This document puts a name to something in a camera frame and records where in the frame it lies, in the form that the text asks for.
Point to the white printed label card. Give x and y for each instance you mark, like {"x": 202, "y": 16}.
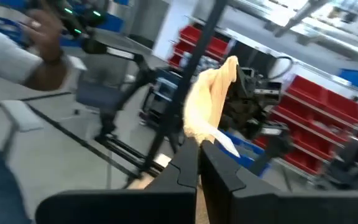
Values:
{"x": 225, "y": 143}

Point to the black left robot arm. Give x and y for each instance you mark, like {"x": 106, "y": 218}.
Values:
{"x": 275, "y": 149}

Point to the yellow towel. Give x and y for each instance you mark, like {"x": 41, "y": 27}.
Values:
{"x": 207, "y": 99}

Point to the black metal table frame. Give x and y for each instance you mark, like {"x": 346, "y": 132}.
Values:
{"x": 182, "y": 77}

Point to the dark equipment cart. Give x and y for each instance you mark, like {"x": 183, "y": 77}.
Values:
{"x": 163, "y": 90}

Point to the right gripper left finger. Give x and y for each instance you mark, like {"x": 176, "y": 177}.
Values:
{"x": 179, "y": 193}

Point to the red bin shelf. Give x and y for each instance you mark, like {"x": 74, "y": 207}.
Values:
{"x": 191, "y": 34}
{"x": 322, "y": 99}

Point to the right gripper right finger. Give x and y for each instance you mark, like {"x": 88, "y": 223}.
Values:
{"x": 228, "y": 199}

